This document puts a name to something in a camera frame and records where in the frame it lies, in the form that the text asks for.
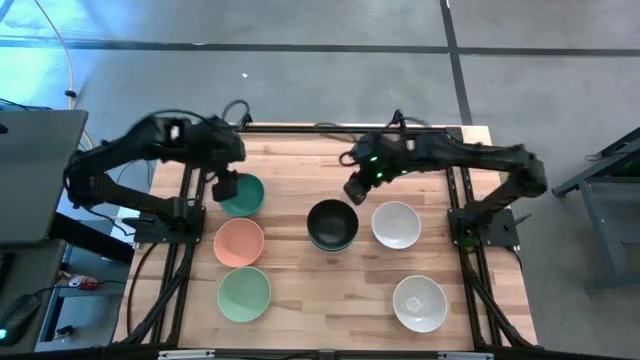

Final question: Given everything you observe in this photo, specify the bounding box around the silver bracket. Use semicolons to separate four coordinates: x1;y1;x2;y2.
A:
157;349;216;360
437;351;495;360

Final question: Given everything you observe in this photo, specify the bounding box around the teal bowl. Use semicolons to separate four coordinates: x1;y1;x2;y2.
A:
309;239;357;253

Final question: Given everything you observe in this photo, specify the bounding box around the grey cart top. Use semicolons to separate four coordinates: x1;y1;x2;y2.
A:
0;109;89;246

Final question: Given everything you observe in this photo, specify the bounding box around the light green bowl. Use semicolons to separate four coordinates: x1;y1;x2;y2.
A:
216;266;273;324

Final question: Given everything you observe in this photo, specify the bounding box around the orange bowl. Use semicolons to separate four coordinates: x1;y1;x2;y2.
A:
213;217;266;269

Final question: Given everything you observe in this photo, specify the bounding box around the small black bowl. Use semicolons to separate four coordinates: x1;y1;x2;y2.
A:
306;198;360;249

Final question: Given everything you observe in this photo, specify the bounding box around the dark green bowl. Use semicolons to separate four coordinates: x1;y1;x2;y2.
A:
219;173;266;219

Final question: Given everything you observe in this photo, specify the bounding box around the black computer mouse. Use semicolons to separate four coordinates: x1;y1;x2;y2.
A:
0;293;42;347

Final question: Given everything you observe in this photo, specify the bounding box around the grey metal cart frame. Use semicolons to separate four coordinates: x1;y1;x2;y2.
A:
552;127;640;294

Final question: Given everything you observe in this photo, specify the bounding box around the tan hanging cable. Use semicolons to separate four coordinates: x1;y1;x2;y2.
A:
33;0;96;151

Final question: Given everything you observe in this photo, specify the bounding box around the white bowl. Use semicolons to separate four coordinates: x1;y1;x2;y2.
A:
371;200;422;251
392;274;449;334

